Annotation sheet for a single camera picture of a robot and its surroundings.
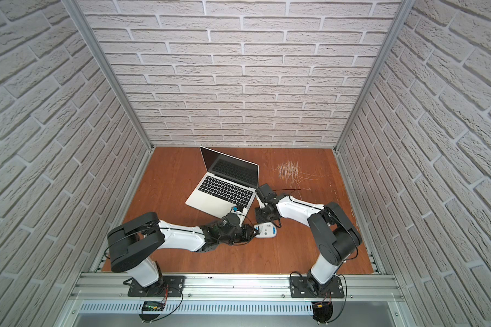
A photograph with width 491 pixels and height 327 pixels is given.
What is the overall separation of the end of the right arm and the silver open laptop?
0.13 meters

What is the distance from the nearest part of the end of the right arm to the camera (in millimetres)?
673

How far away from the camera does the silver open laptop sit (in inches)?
38.0
